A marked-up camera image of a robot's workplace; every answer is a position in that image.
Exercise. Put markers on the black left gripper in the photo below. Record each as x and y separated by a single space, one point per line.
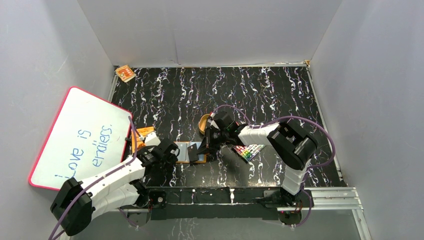
171 151

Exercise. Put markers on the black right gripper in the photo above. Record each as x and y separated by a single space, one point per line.
208 146

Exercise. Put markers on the orange leather card holder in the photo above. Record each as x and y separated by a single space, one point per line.
202 157

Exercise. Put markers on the yellow oval tray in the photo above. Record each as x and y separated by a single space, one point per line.
204 123

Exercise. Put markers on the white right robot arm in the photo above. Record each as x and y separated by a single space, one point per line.
294 145

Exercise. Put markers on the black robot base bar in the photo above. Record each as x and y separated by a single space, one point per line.
266 203

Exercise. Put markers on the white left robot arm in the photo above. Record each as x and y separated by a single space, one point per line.
77 203

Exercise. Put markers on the small orange card box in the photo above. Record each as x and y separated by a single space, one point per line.
125 73

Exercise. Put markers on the orange Huckleberry Finn book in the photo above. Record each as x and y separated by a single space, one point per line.
138 139

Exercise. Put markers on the pack of coloured markers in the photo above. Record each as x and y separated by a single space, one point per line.
247 153

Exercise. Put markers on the pink framed whiteboard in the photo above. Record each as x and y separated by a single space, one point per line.
88 136

